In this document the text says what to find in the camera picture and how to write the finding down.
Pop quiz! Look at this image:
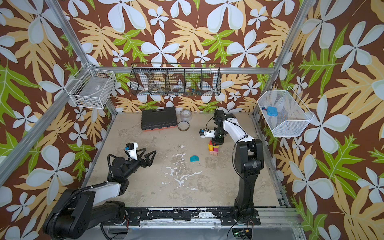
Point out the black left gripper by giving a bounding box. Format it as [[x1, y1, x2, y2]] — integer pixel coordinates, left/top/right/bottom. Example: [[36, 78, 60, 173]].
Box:
[[123, 147, 156, 181]]

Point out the teal triangular block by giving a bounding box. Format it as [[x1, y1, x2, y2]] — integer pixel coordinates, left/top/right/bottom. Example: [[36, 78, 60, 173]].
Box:
[[190, 155, 200, 162]]

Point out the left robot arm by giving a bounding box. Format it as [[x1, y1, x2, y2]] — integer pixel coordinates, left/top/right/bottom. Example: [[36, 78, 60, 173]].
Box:
[[43, 148, 157, 240]]

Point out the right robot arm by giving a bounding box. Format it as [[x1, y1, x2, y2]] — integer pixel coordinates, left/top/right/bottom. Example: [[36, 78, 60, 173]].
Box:
[[211, 110, 264, 224]]

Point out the black red tool case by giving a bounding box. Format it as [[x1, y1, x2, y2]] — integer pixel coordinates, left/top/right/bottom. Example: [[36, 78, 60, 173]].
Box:
[[141, 107, 178, 131]]

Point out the brown tape roll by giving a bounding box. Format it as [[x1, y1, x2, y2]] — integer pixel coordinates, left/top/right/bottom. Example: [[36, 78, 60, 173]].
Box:
[[178, 121, 190, 132]]

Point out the clear tape roll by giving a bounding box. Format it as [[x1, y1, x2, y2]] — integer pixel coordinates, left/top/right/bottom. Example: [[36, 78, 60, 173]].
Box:
[[180, 110, 192, 122]]

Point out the blue object in basket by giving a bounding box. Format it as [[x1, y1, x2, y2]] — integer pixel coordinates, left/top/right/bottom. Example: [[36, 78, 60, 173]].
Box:
[[262, 107, 278, 117]]

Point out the white tape roll in basket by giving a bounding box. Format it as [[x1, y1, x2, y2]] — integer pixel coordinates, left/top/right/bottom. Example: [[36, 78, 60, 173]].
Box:
[[171, 85, 184, 93]]

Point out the white mesh basket right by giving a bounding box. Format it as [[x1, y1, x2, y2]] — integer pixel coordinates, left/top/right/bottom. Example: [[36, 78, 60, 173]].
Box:
[[258, 88, 315, 138]]

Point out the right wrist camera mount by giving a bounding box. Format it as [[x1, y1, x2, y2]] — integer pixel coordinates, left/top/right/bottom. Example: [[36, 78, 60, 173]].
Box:
[[199, 129, 216, 138]]

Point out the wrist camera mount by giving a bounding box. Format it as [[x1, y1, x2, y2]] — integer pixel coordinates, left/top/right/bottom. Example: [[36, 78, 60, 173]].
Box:
[[124, 143, 138, 160], [199, 129, 216, 138]]

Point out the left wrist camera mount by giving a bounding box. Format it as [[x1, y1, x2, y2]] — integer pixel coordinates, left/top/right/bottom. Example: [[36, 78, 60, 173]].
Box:
[[124, 143, 138, 160]]

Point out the black wire wall basket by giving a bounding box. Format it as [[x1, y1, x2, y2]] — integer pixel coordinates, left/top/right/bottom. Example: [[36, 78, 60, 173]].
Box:
[[128, 63, 222, 96]]

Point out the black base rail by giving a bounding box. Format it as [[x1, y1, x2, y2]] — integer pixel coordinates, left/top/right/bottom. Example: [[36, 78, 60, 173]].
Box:
[[125, 206, 262, 226]]

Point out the white wire basket left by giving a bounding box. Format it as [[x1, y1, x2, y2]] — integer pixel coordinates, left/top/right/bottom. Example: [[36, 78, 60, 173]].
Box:
[[65, 64, 117, 109]]

